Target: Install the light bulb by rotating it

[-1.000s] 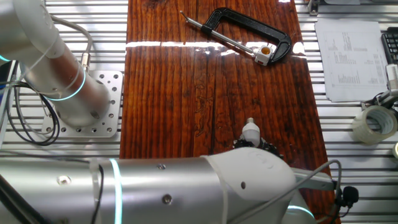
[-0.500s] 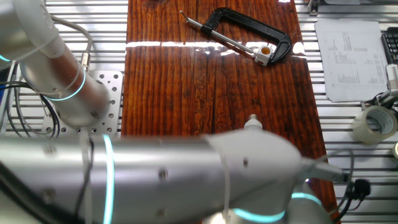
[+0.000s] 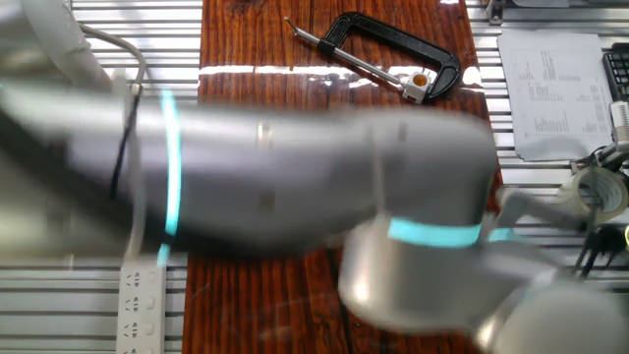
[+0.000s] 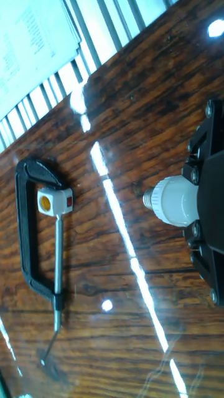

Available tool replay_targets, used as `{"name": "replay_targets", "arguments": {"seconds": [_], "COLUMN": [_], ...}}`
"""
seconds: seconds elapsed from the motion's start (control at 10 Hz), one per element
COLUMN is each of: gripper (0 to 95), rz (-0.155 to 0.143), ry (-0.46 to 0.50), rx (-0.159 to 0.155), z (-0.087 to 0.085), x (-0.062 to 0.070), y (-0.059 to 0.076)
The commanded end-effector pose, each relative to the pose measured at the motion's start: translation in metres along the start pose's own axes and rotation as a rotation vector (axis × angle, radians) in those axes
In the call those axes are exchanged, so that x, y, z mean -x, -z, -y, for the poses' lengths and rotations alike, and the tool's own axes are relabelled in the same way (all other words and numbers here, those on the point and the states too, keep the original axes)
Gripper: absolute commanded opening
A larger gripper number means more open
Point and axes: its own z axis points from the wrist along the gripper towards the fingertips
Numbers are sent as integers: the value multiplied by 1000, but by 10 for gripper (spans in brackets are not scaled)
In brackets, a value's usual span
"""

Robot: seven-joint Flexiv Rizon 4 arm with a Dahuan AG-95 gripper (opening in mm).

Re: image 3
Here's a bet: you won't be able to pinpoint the white lamp socket adapter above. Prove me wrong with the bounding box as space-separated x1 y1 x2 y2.
402 71 433 105

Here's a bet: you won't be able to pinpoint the brown wooden board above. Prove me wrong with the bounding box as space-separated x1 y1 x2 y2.
181 0 541 354

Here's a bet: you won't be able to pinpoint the black C-clamp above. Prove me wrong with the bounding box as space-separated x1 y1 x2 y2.
283 11 462 103

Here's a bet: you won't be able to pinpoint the white power strip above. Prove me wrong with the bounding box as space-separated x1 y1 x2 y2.
115 255 168 354

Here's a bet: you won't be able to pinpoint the printed paper sheets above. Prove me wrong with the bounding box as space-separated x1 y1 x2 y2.
496 29 615 163

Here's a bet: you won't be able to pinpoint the black keyboard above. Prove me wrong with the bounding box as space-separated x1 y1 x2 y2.
601 42 629 102

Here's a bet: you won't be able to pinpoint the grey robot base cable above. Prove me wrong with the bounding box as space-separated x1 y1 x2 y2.
78 22 148 94

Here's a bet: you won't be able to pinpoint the metal corner bracket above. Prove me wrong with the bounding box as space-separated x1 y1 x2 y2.
486 0 507 27

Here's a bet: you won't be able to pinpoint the silver metal bracket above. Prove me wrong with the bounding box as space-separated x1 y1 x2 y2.
570 142 629 176

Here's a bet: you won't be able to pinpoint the silver ribbed depth camera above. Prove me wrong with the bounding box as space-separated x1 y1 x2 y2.
608 100 629 144

